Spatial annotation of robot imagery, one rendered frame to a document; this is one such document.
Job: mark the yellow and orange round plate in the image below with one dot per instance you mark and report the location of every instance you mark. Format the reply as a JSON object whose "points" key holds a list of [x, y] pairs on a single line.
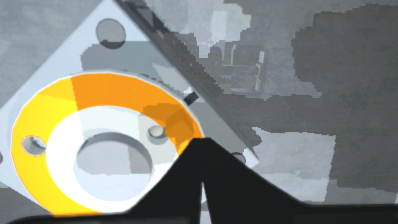
{"points": [[70, 110]]}

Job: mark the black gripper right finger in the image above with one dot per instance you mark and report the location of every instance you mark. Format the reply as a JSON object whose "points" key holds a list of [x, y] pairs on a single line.
{"points": [[236, 194]]}

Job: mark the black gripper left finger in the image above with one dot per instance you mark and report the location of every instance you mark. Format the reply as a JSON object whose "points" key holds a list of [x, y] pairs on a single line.
{"points": [[174, 199]]}

